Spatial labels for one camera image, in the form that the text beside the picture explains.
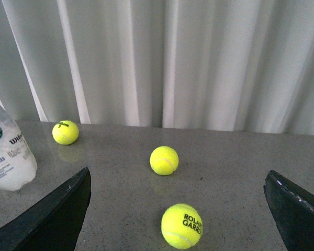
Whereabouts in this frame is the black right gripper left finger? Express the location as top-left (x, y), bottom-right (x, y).
top-left (0, 167), bottom-right (91, 250)

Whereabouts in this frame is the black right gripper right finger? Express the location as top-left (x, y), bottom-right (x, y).
top-left (263, 170), bottom-right (314, 250)

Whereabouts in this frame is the clear white tennis ball can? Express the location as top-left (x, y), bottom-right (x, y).
top-left (0, 105), bottom-right (37, 191)

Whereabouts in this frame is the Wilson yellow tennis ball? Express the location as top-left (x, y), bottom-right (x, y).
top-left (52, 120), bottom-right (79, 145)

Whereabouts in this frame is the Roland Garros yellow tennis ball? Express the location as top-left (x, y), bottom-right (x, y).
top-left (161, 203), bottom-right (203, 249)

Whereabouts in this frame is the plain yellow tennis ball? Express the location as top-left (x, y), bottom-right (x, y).
top-left (150, 146), bottom-right (179, 176)

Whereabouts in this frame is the white pleated curtain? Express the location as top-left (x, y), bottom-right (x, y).
top-left (0, 1), bottom-right (314, 135)

